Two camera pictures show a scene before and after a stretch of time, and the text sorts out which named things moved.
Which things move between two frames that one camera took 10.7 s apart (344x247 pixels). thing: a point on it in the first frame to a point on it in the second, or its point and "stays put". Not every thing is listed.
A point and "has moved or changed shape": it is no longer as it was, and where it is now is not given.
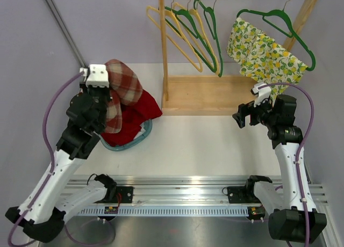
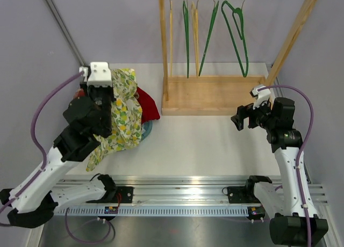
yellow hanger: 217,71 has moved or changed shape
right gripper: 245,110 stays put
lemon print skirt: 262,59 to 127,117
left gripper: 106,89 stays put
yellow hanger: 156,9 to 171,34
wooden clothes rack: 208,95 stays put
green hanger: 294,35 to 241,35
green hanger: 210,19 to 208,36
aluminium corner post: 55,13 stays put
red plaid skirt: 125,88 has moved or changed shape
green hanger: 195,33 to 186,14
